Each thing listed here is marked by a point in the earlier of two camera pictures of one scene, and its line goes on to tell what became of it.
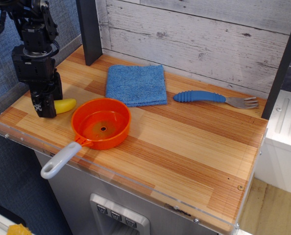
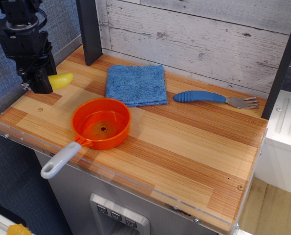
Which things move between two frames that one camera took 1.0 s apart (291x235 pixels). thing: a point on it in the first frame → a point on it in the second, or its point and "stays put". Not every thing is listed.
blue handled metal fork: [195, 95] stays put
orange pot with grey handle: [100, 123] stays put
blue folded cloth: [136, 85] stays put
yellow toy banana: [63, 105] → [59, 81]
